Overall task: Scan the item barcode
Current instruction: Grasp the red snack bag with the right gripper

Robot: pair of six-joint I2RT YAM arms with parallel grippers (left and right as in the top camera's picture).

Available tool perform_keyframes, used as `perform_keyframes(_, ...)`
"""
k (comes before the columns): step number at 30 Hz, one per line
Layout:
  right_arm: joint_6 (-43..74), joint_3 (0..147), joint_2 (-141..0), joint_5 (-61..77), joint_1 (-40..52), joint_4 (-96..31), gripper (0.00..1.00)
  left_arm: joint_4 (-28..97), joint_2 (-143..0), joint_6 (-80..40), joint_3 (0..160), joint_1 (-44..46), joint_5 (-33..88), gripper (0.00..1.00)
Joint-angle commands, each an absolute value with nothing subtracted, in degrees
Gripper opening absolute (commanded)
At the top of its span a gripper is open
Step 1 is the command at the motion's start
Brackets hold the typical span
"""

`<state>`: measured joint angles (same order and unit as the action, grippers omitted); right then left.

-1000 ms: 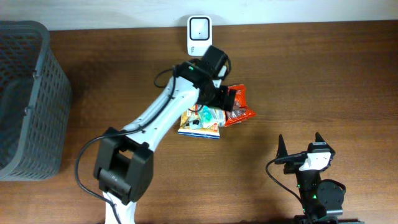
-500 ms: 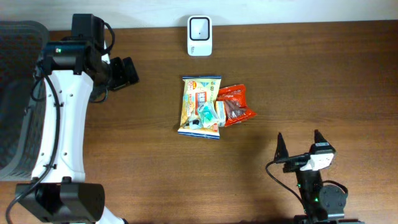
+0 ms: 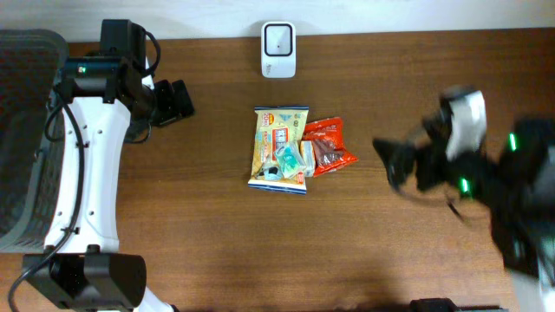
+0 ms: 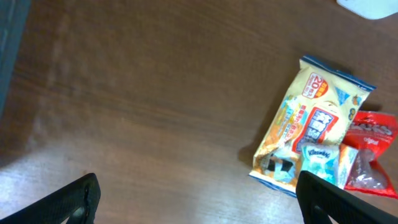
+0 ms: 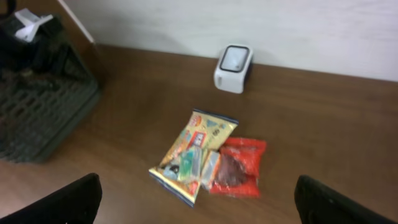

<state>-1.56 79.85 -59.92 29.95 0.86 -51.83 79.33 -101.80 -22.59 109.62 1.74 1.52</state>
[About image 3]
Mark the large yellow snack bag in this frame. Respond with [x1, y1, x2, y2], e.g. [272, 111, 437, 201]
[248, 106, 309, 195]

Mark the left black cable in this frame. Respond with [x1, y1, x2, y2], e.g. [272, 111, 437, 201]
[7, 86, 88, 312]

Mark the red snack packet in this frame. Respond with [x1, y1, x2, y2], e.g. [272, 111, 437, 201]
[303, 117, 358, 177]

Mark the orange tissue pack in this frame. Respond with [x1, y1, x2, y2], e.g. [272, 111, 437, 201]
[300, 140, 317, 178]

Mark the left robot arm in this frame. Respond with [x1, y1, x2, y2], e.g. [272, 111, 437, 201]
[20, 19, 194, 311]

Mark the grey plastic mesh basket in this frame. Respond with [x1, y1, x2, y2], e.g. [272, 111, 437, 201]
[1, 29, 68, 253]

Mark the white barcode scanner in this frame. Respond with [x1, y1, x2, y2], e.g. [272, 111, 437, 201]
[260, 21, 297, 79]

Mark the teal tissue pack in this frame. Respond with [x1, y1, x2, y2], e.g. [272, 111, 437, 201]
[274, 141, 306, 179]

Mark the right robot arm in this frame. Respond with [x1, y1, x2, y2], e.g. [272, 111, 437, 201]
[373, 110, 554, 311]

